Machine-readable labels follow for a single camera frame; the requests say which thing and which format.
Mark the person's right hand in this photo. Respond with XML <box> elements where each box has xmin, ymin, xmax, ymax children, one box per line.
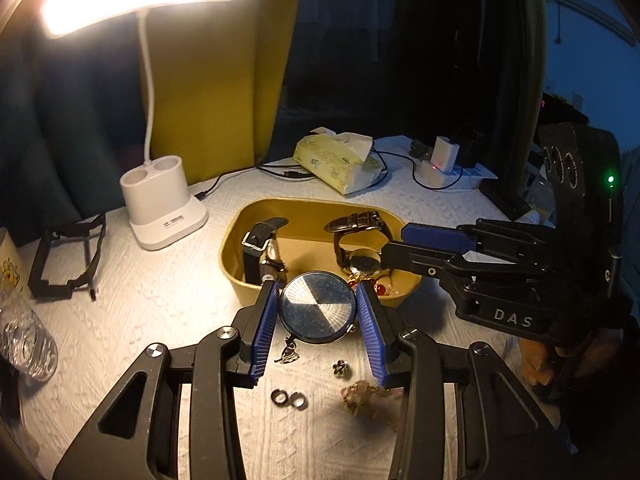
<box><xmin>518</xmin><ymin>339</ymin><xmax>554</xmax><ymax>386</ymax></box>

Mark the white cartoon cup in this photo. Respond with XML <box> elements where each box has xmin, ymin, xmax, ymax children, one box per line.
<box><xmin>0</xmin><ymin>228</ymin><xmax>32</xmax><ymax>300</ymax></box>

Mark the black cable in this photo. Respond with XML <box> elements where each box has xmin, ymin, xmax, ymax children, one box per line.
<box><xmin>194</xmin><ymin>146</ymin><xmax>464</xmax><ymax>202</ymax></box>

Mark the yellow curtain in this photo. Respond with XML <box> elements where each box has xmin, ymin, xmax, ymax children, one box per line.
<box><xmin>146</xmin><ymin>0</ymin><xmax>299</xmax><ymax>184</ymax></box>

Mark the white desk lamp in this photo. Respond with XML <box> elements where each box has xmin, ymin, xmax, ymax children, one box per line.
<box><xmin>40</xmin><ymin>0</ymin><xmax>230</xmax><ymax>252</ymax></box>

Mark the plastic water bottle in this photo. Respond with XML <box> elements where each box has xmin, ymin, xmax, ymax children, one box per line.
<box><xmin>1</xmin><ymin>289</ymin><xmax>58</xmax><ymax>382</ymax></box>

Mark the white quilted table cloth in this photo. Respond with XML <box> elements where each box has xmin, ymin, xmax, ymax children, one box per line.
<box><xmin>21</xmin><ymin>155</ymin><xmax>520</xmax><ymax>479</ymax></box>

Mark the yellow plastic tray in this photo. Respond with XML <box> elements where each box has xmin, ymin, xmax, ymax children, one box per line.
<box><xmin>219</xmin><ymin>197</ymin><xmax>421</xmax><ymax>308</ymax></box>

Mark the black plastic frame stand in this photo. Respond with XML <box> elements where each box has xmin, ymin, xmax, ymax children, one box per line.
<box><xmin>28</xmin><ymin>214</ymin><xmax>106</xmax><ymax>302</ymax></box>

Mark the yellow tissue pack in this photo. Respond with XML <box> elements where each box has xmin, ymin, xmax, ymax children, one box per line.
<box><xmin>293</xmin><ymin>127</ymin><xmax>384</xmax><ymax>195</ymax></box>

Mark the gold red bead bracelet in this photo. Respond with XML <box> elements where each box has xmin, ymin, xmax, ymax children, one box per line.
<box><xmin>347</xmin><ymin>266</ymin><xmax>396</xmax><ymax>297</ymax></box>

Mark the round pocket watch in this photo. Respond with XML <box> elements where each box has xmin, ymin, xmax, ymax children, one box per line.
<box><xmin>276</xmin><ymin>271</ymin><xmax>357</xmax><ymax>364</ymax></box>

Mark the black strap silver watch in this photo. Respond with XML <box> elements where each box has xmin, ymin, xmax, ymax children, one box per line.
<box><xmin>241</xmin><ymin>217</ymin><xmax>288</xmax><ymax>286</ymax></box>

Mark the dark teal curtain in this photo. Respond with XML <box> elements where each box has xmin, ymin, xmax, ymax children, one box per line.
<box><xmin>1</xmin><ymin>15</ymin><xmax>145</xmax><ymax>246</ymax></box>

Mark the white power adapter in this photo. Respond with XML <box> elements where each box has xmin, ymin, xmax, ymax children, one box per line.
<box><xmin>431</xmin><ymin>136</ymin><xmax>459</xmax><ymax>174</ymax></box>

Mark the pink gold chain bracelet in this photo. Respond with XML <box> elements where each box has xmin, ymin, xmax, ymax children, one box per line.
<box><xmin>339</xmin><ymin>378</ymin><xmax>404</xmax><ymax>418</ymax></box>

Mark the small flower earring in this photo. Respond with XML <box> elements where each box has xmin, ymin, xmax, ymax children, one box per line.
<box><xmin>332</xmin><ymin>360</ymin><xmax>350</xmax><ymax>378</ymax></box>

